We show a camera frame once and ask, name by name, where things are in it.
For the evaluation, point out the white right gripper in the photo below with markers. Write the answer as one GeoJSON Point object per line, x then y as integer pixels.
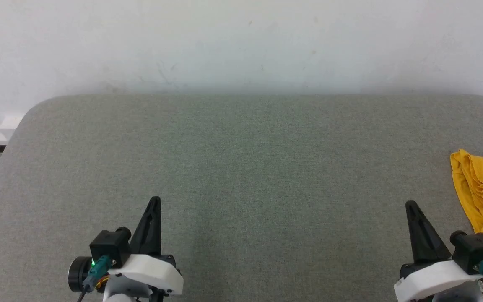
{"type": "Point", "coordinates": [434, 279]}

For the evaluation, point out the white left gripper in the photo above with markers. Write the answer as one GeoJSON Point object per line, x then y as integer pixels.
{"type": "Point", "coordinates": [149, 272]}

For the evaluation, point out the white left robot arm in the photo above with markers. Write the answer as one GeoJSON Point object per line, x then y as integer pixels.
{"type": "Point", "coordinates": [124, 293]}

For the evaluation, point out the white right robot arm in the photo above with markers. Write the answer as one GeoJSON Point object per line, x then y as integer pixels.
{"type": "Point", "coordinates": [459, 295]}

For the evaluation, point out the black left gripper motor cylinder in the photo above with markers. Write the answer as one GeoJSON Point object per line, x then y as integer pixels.
{"type": "Point", "coordinates": [78, 274]}

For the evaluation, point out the grey-green fabric sofa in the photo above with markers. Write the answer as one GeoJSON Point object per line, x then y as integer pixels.
{"type": "Point", "coordinates": [241, 188]}

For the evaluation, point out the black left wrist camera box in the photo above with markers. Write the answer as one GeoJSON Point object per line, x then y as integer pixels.
{"type": "Point", "coordinates": [109, 247]}

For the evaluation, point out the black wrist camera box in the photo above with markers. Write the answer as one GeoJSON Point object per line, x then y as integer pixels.
{"type": "Point", "coordinates": [476, 251]}
{"type": "Point", "coordinates": [109, 247]}

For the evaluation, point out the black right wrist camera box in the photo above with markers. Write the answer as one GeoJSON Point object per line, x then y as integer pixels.
{"type": "Point", "coordinates": [476, 251]}

